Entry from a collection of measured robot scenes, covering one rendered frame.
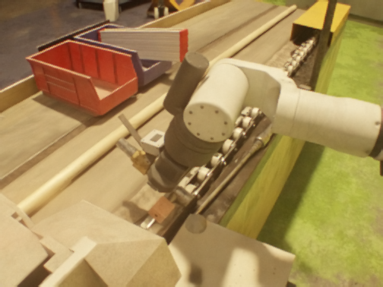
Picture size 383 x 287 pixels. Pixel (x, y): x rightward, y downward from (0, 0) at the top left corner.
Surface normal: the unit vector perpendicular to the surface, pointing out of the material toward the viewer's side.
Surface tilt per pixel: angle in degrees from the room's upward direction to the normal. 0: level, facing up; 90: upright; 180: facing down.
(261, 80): 95
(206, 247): 0
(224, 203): 0
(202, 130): 95
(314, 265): 0
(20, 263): 10
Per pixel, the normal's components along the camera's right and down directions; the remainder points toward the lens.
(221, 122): -0.35, 0.65
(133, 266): 0.69, -0.18
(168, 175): -0.52, 0.53
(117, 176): 0.01, -0.78
